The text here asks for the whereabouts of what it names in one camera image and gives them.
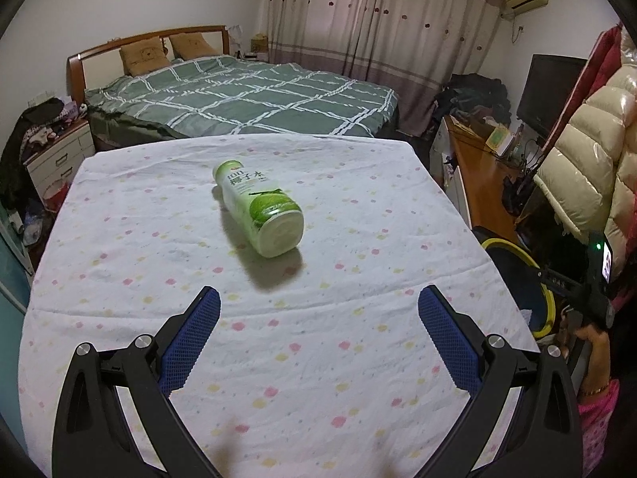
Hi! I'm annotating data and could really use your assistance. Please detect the pink and white curtain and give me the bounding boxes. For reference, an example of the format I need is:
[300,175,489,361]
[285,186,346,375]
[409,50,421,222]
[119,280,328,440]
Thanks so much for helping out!
[266,0,503,135]

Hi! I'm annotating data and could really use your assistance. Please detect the green and white bottle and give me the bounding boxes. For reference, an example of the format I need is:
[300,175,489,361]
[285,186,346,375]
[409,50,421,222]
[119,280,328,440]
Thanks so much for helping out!
[213,159,305,260]

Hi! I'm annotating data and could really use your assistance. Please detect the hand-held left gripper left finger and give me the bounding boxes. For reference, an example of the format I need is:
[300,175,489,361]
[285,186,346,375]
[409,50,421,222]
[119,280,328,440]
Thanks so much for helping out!
[52,286,222,478]

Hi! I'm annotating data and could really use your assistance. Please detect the person's right hand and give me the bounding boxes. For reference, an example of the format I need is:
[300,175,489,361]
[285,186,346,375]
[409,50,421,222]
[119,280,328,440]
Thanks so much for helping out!
[560,309,612,392]

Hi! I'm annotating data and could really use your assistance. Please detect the yellow-rimmed trash bin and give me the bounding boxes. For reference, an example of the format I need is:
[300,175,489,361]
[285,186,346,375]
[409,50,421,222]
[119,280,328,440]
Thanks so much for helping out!
[480,238,557,344]

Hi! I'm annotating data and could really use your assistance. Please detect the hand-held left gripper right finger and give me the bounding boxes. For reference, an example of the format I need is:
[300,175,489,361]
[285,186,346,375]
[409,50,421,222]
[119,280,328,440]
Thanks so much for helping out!
[415,285,583,478]

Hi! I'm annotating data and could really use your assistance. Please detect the dark clothes pile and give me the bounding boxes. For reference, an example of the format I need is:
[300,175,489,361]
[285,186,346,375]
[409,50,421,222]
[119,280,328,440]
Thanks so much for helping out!
[0,97,90,210]

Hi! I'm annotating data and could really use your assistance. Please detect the green plaid duvet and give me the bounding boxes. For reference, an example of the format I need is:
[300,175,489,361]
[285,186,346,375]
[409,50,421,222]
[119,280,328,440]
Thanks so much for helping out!
[84,55,399,140]

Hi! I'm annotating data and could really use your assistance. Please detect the glass wardrobe door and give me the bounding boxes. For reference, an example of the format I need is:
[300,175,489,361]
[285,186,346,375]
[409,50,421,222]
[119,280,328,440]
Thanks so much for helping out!
[0,194,35,310]

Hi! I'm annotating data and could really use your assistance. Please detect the pile of mixed clothes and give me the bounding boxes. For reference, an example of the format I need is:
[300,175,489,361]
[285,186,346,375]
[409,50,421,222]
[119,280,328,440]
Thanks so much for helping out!
[433,74,513,127]

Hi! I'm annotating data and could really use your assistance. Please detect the brown bear pillow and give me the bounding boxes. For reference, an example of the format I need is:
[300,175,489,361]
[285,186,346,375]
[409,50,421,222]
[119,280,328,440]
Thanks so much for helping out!
[168,32,220,59]
[118,37,172,76]

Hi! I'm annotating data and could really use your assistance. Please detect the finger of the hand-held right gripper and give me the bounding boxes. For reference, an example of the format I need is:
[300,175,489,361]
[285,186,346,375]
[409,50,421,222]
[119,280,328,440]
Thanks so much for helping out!
[470,225,545,280]

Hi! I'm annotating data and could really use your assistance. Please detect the pale green card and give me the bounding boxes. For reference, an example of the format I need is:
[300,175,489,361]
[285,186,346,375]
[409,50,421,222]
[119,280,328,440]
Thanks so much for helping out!
[485,127,511,155]

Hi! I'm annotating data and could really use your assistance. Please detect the white spotted tablecloth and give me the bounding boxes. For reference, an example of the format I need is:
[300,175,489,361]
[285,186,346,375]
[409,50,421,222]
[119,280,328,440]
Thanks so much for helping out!
[17,133,541,478]

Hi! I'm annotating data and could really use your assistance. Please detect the red dotted jacket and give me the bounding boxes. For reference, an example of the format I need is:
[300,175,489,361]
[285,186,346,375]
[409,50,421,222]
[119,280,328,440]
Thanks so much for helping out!
[587,22,637,110]

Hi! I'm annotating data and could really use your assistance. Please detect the black television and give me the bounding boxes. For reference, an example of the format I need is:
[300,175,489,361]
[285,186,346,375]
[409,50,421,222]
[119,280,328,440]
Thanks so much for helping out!
[516,54,590,137]

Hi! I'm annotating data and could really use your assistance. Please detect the wooden bed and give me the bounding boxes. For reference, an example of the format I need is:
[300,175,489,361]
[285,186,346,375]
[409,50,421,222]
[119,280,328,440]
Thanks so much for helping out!
[67,25,401,153]

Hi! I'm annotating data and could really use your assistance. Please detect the white nightstand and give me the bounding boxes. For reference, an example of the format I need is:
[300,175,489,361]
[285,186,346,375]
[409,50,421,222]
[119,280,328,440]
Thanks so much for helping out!
[25,119,96,205]

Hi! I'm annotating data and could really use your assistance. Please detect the wooden cabinet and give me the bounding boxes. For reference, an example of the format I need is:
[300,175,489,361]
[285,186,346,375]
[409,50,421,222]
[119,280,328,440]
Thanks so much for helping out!
[430,116,528,250]

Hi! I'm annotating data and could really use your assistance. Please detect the cream puffer jacket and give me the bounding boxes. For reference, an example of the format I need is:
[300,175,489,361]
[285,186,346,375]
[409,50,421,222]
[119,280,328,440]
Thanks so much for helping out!
[535,67,637,280]

